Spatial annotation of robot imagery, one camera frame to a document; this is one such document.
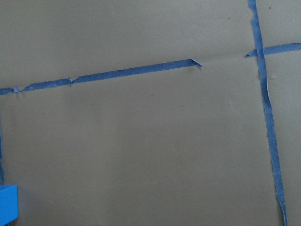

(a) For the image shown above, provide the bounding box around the blue wooden block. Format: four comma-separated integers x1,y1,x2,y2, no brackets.
0,185,18,226

